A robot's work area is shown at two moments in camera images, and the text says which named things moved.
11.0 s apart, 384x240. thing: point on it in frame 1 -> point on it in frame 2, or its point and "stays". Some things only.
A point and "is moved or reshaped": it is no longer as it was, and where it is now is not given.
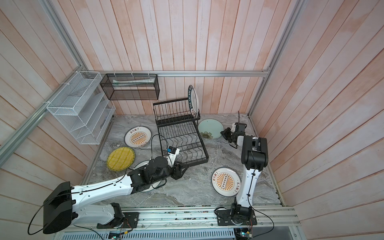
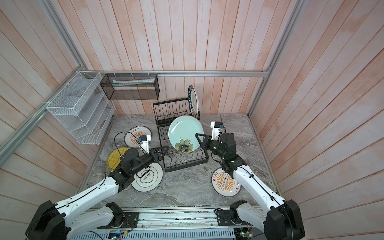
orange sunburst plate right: [226, 181] stays
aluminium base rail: [162, 218] stays
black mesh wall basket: [131, 86] stays
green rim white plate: [193, 101] stays
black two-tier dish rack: [179, 130] stays
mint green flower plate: [210, 128] is moved or reshaped
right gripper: [225, 133] -> [204, 143]
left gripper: [177, 170] -> [157, 156]
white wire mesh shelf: [82, 109] stays
